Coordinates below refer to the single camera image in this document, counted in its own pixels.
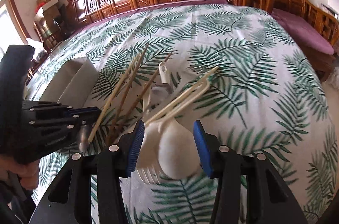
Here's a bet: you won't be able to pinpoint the white plastic fork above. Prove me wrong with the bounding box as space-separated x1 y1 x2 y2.
136 77 211 185

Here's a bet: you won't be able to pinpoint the cream chopstick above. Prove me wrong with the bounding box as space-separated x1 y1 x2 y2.
143 66 218 126

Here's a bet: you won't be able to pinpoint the green leaf pattern tablecloth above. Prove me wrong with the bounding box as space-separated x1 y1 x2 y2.
25 3 339 224

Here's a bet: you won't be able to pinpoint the light bamboo chopstick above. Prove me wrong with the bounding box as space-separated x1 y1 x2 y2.
87 54 141 143

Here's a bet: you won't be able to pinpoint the purple seat cushion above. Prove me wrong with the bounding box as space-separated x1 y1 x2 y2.
271 8 334 55

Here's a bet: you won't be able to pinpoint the grey utensil tray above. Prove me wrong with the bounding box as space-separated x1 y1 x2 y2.
40 57 99 109

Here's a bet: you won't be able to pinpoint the dark brown wooden chopstick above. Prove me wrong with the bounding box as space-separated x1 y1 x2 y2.
113 69 159 141

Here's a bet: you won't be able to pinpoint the person's left hand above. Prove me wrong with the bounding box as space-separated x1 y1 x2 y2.
0 154 40 190

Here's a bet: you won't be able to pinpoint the white plastic soup spoon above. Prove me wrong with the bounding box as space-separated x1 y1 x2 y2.
143 62 173 113

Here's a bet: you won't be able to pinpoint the stacked cardboard boxes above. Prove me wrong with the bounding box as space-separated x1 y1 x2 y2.
33 0 63 38

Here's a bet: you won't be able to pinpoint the purple underlay cloth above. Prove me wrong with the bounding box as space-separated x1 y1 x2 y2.
70 0 228 37

